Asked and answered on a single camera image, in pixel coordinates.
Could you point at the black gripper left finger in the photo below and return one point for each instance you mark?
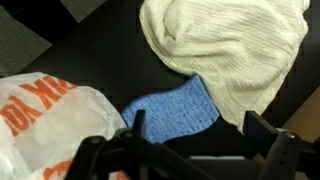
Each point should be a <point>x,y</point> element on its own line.
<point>129,152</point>

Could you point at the blue sponge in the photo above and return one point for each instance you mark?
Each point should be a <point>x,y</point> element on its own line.
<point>183,111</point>

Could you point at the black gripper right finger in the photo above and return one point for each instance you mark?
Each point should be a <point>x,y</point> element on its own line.
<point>284,151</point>

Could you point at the white towel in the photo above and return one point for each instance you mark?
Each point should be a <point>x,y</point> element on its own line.
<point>242,49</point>

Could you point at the white orange plastic bag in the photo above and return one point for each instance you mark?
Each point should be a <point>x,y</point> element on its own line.
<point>43,120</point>

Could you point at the cardboard box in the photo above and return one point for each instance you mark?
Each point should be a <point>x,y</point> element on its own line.
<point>306,120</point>

